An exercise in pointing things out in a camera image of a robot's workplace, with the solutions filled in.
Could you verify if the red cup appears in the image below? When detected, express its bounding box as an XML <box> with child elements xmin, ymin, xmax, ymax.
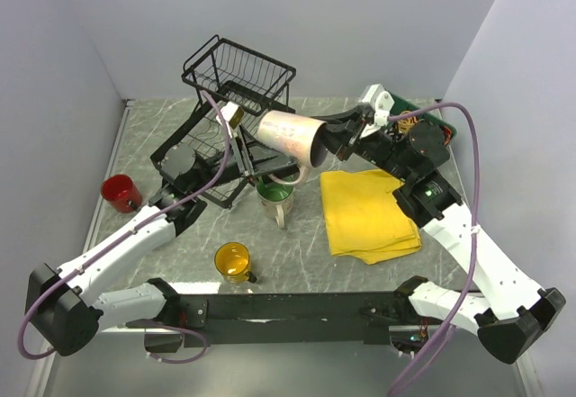
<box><xmin>100</xmin><ymin>174</ymin><xmax>142</xmax><ymax>213</ymax></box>

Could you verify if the yellow enamel mug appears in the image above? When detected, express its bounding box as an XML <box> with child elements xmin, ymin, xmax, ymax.
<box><xmin>214</xmin><ymin>242</ymin><xmax>257</xmax><ymax>284</ymax></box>

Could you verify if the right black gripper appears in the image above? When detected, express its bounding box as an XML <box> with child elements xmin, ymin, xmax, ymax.
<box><xmin>305</xmin><ymin>104</ymin><xmax>414</xmax><ymax>183</ymax></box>

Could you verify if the pink mug lilac interior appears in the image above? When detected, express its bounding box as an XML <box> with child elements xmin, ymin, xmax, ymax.
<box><xmin>257</xmin><ymin>111</ymin><xmax>328</xmax><ymax>186</ymax></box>

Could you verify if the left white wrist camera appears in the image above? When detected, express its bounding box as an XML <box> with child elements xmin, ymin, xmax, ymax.
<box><xmin>220</xmin><ymin>101</ymin><xmax>245</xmax><ymax>138</ymax></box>

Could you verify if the black wire dish rack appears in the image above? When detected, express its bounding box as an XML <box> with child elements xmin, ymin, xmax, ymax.
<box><xmin>150</xmin><ymin>35</ymin><xmax>296</xmax><ymax>208</ymax></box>

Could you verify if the green compartment tray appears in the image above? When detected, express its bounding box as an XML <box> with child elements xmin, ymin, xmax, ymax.
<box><xmin>387</xmin><ymin>93</ymin><xmax>457</xmax><ymax>145</ymax></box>

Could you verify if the black front base beam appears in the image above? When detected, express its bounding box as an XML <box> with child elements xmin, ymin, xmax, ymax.
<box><xmin>180</xmin><ymin>292</ymin><xmax>424</xmax><ymax>345</ymax></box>

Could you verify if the yellow folded cloth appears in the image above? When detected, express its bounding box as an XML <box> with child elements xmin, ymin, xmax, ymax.
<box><xmin>319</xmin><ymin>169</ymin><xmax>421</xmax><ymax>265</ymax></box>

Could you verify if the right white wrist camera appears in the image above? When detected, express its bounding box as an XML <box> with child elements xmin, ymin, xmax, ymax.
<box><xmin>359</xmin><ymin>84</ymin><xmax>394</xmax><ymax>127</ymax></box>

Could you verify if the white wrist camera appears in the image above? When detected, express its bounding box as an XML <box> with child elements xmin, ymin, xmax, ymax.
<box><xmin>220</xmin><ymin>101</ymin><xmax>245</xmax><ymax>138</ymax></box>
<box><xmin>359</xmin><ymin>84</ymin><xmax>394</xmax><ymax>127</ymax></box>

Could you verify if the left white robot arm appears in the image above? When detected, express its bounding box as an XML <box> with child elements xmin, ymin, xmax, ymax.
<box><xmin>24</xmin><ymin>128</ymin><xmax>296</xmax><ymax>356</ymax></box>

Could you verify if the yellow-brown rolled item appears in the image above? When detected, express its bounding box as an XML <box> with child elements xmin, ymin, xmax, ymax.
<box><xmin>397</xmin><ymin>116</ymin><xmax>419</xmax><ymax>135</ymax></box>

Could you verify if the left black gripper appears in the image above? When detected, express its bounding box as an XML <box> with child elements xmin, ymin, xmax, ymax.
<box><xmin>190</xmin><ymin>123</ymin><xmax>302</xmax><ymax>194</ymax></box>

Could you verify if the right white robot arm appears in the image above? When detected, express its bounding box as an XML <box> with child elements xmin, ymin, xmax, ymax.
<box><xmin>320</xmin><ymin>104</ymin><xmax>566</xmax><ymax>364</ymax></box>

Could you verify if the white mug green interior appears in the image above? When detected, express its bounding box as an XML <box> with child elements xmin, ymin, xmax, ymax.
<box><xmin>256</xmin><ymin>179</ymin><xmax>294</xmax><ymax>229</ymax></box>

